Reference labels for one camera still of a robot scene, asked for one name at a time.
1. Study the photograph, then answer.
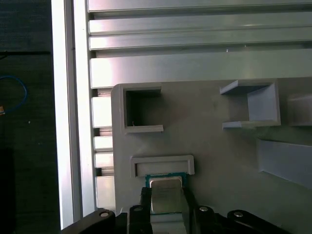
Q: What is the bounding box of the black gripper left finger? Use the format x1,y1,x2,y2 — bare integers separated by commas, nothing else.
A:
60,186,154,234

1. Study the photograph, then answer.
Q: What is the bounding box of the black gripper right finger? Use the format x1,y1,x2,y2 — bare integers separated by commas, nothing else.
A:
181,187,293,234

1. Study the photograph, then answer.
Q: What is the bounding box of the silver CPU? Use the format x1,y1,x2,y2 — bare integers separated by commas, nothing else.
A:
145,172,186,216

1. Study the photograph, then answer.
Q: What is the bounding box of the grey parts rack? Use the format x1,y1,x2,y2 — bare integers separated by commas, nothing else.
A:
111,78,312,234

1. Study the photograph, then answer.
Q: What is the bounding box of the blue floor cable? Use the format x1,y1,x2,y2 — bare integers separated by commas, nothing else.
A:
0,75,29,115

